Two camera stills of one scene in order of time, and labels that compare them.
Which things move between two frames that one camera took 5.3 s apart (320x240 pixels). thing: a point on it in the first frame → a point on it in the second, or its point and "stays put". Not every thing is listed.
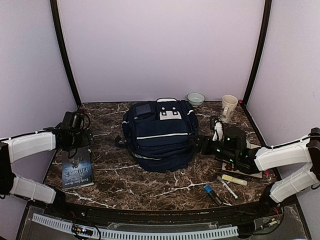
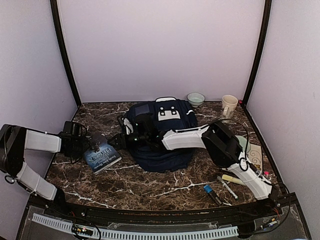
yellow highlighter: [233, 179] stays put
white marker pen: [227, 187] stays put
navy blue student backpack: [161, 135] stays put
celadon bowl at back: [195, 99] stays put
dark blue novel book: [77, 172] → [106, 156]
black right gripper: [203, 139] → [120, 140]
